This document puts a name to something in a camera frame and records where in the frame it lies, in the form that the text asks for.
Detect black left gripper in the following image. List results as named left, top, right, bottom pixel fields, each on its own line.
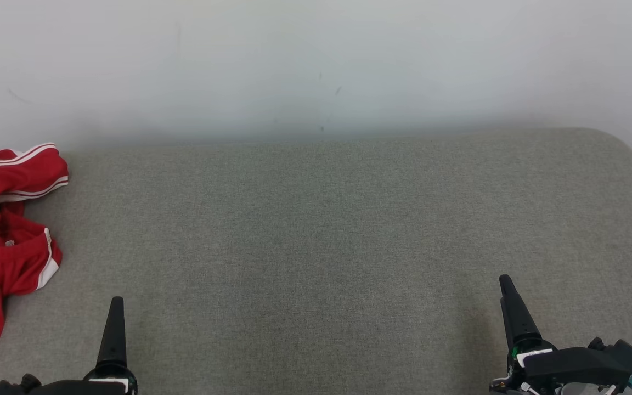
left=36, top=296, right=138, bottom=395

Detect red Bulls 23 shorts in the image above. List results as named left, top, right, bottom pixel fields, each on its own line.
left=0, top=211, right=63, bottom=371

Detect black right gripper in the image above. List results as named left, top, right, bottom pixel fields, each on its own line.
left=490, top=274, right=591, bottom=395

